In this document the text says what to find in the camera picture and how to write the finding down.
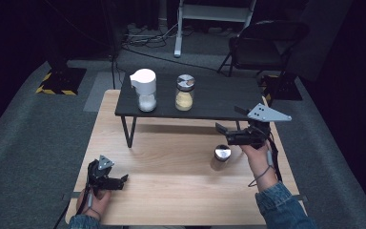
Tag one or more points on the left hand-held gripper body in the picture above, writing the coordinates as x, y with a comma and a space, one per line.
97, 179

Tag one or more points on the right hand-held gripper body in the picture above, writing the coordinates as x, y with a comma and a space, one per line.
257, 133

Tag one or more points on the dark glass jar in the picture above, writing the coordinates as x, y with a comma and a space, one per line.
221, 156

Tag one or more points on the black shelf with metal legs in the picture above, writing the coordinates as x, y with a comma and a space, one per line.
216, 95

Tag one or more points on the glass jar of yellow powder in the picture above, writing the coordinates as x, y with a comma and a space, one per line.
184, 98

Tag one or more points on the white-lidded glass salt jar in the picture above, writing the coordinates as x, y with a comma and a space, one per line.
144, 84

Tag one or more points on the person's left hand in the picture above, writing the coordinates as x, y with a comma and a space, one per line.
93, 205

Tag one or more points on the person's right hand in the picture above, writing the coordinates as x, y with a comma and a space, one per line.
262, 165

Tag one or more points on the grey tape tab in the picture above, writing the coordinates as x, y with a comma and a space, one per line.
301, 198
73, 195

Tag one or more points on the black stand base, yellow stripes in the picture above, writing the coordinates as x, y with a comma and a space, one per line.
282, 89
65, 79

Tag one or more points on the black folding chair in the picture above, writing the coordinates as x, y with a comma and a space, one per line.
267, 41

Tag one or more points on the grey leaning panel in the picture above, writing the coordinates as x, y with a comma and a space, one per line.
324, 38

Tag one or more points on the white metal stand frame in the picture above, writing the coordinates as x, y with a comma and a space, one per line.
179, 31

